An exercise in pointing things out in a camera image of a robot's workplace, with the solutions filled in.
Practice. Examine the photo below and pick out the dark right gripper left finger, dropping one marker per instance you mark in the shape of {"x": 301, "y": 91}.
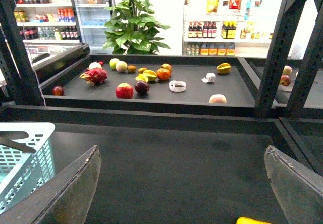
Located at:
{"x": 66, "y": 198}

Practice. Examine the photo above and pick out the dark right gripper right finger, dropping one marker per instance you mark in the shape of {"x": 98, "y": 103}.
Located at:
{"x": 297, "y": 189}

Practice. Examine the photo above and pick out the light blue plastic basket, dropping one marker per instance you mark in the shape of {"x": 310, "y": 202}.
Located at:
{"x": 23, "y": 173}

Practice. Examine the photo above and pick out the yellow mango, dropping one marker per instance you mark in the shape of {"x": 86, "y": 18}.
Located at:
{"x": 246, "y": 220}

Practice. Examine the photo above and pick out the red yellow mango fruit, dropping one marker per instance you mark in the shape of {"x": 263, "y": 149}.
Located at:
{"x": 167, "y": 66}

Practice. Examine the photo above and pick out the small red plum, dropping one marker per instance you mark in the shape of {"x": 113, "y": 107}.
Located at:
{"x": 58, "y": 91}

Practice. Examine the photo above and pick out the red apple neighbouring tray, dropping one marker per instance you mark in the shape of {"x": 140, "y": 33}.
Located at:
{"x": 285, "y": 80}

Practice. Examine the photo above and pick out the pale apple neighbouring tray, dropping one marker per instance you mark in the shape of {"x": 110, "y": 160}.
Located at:
{"x": 287, "y": 70}

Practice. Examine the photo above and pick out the red apple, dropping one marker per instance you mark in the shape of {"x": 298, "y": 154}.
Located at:
{"x": 124, "y": 91}

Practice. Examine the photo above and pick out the pale peach front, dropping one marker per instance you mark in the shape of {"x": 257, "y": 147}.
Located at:
{"x": 218, "y": 98}

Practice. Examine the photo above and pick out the black fruit display tray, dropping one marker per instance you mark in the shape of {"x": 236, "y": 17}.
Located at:
{"x": 238, "y": 86}

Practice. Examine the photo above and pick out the pink dragon fruit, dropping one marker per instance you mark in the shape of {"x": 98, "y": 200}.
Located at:
{"x": 94, "y": 76}

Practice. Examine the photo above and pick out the dark purple plum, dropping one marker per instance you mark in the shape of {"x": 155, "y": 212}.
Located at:
{"x": 142, "y": 87}

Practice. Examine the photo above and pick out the white round fruit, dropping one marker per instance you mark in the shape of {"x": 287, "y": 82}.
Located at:
{"x": 94, "y": 65}

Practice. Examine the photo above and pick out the pale pink round fruit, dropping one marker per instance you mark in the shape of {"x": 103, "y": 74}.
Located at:
{"x": 121, "y": 66}

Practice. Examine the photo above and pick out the green apple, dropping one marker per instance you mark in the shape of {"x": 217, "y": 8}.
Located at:
{"x": 113, "y": 62}

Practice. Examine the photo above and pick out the yellow starfruit far right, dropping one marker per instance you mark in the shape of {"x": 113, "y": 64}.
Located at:
{"x": 224, "y": 68}

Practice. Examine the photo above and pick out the yellow starfruit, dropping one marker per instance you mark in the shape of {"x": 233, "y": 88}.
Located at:
{"x": 224, "y": 68}
{"x": 147, "y": 76}

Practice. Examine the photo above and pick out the small white tape roll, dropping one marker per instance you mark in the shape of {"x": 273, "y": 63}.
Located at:
{"x": 209, "y": 78}

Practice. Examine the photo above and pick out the brown kiwi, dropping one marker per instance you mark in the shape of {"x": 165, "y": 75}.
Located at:
{"x": 131, "y": 69}

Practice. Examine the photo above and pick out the yellow starfruit centre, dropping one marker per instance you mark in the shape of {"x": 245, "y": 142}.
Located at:
{"x": 147, "y": 76}

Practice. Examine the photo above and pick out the small brown green fruit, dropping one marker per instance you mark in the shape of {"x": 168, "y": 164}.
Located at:
{"x": 141, "y": 70}

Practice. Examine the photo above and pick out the green potted plant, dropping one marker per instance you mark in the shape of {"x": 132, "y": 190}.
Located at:
{"x": 133, "y": 29}

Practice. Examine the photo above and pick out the left store drink shelf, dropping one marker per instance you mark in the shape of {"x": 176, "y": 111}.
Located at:
{"x": 46, "y": 21}

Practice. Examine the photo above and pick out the right store sauce shelf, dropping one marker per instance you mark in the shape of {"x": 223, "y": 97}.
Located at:
{"x": 242, "y": 28}

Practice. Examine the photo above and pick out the glass door refrigerator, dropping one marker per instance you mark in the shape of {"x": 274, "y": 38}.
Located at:
{"x": 91, "y": 16}

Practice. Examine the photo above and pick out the black metal frame post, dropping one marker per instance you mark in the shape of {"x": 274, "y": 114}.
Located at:
{"x": 284, "y": 31}

